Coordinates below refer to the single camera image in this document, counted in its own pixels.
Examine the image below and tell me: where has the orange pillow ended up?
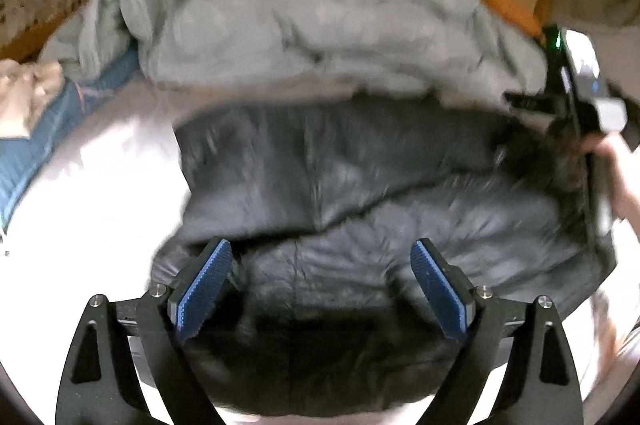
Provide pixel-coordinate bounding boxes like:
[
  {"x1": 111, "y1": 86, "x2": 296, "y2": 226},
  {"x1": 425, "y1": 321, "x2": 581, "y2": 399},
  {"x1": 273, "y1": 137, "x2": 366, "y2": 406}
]
[{"x1": 482, "y1": 0, "x2": 542, "y2": 37}]

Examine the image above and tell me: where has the person right hand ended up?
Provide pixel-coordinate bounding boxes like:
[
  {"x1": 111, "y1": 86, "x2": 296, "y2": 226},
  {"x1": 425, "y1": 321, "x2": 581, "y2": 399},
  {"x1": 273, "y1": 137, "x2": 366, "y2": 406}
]
[{"x1": 582, "y1": 133, "x2": 640, "y2": 235}]

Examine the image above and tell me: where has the beige crumpled cloth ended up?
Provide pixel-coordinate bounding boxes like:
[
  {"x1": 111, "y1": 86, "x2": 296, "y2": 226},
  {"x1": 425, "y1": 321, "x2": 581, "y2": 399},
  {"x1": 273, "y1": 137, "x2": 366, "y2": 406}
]
[{"x1": 0, "y1": 59, "x2": 65, "y2": 139}]

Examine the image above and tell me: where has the grey-green duvet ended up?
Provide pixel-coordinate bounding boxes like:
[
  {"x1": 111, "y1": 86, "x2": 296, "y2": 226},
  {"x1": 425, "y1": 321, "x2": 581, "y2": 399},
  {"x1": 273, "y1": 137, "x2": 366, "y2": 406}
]
[{"x1": 41, "y1": 0, "x2": 547, "y2": 109}]

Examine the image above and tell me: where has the black puffer jacket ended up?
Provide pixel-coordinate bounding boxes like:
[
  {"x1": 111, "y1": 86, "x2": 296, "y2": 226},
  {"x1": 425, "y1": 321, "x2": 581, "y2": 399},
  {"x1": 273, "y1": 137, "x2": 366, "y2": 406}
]
[{"x1": 151, "y1": 96, "x2": 606, "y2": 417}]

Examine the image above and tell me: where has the blue quilt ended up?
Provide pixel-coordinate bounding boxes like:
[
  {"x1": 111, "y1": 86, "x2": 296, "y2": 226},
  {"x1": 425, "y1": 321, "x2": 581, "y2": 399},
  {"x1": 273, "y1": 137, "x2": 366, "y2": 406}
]
[{"x1": 1, "y1": 49, "x2": 139, "y2": 230}]

